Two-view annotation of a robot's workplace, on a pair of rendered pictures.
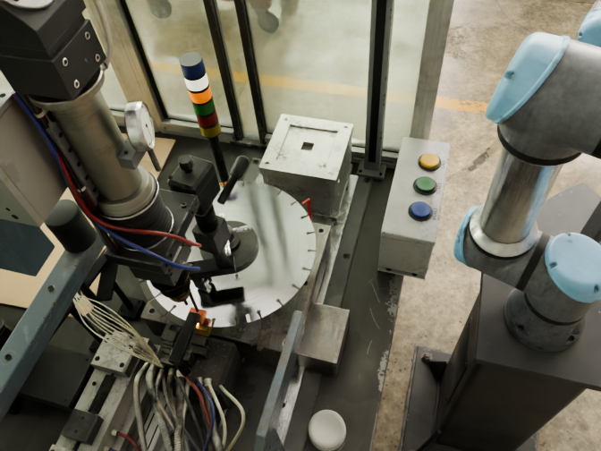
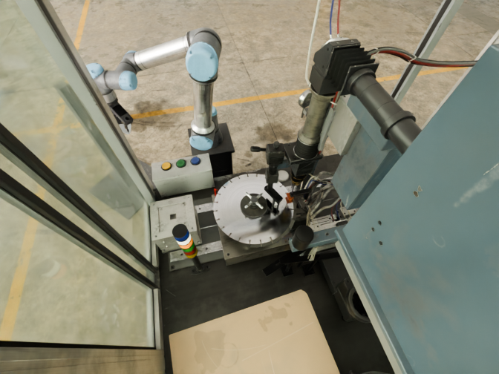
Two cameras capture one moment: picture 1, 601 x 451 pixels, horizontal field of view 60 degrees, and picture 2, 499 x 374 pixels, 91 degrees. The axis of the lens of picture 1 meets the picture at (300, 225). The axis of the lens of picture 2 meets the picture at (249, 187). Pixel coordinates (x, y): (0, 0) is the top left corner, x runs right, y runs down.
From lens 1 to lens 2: 102 cm
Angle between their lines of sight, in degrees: 61
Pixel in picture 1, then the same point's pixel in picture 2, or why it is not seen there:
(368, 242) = (203, 194)
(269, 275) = (257, 185)
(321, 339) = not seen: hidden behind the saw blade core
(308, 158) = (181, 212)
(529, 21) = not seen: outside the picture
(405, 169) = (174, 173)
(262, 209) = (228, 203)
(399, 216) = (200, 166)
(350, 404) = not seen: hidden behind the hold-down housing
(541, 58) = (206, 47)
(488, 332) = (223, 149)
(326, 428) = (282, 175)
